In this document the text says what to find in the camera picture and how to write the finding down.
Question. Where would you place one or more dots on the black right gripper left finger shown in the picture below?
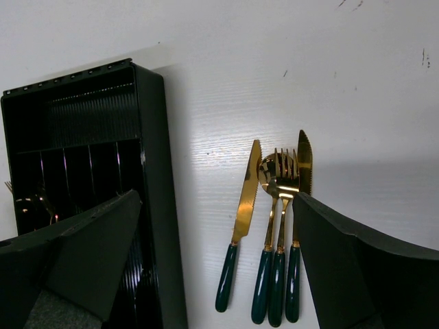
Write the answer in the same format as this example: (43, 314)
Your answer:
(67, 275)

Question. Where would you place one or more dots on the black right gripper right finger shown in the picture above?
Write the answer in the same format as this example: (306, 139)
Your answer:
(362, 278)

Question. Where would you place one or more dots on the gold spoon green handle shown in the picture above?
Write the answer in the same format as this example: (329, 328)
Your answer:
(38, 200)
(268, 170)

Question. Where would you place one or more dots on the gold fork green handle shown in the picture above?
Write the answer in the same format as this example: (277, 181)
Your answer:
(9, 186)
(286, 189)

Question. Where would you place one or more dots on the black cutlery tray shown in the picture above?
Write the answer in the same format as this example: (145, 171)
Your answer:
(89, 137)

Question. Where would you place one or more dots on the gold knife green handle right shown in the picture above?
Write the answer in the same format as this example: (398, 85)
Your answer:
(305, 165)

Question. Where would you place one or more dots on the gold knife green handle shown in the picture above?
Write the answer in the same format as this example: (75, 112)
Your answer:
(305, 165)
(241, 227)

